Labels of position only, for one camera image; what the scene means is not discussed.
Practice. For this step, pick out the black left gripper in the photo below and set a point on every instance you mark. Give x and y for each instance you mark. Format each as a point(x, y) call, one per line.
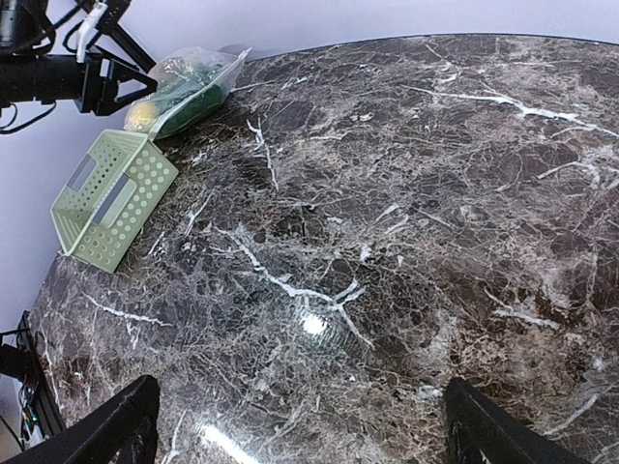
point(108, 83)

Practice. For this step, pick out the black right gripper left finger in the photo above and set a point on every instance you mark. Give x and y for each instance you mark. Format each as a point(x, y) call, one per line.
point(122, 430)

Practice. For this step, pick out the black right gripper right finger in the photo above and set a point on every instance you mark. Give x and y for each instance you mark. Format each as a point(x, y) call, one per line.
point(479, 431)

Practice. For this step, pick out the clear zip top bag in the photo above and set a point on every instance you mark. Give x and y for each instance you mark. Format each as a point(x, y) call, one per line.
point(234, 64)

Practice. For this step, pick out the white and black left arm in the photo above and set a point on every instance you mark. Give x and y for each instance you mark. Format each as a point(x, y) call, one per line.
point(38, 54)

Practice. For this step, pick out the yellow fake lemon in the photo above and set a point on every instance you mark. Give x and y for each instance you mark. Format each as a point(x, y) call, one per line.
point(141, 116)

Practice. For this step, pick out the green fake vegetable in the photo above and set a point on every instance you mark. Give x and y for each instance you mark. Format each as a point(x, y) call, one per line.
point(186, 95)

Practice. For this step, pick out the light green perforated basket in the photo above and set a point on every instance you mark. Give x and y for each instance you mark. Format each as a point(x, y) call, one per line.
point(107, 200)

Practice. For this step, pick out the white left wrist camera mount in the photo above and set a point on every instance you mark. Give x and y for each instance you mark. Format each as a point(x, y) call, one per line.
point(85, 28)

